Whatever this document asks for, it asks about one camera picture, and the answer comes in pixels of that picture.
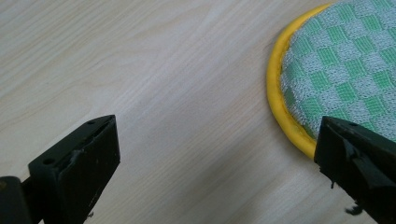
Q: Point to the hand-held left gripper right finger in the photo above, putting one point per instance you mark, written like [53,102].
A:
[358,155]

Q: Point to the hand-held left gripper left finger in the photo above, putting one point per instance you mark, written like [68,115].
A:
[74,174]

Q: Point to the round green checkered scouring pad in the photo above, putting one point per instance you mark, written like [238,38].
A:
[339,68]

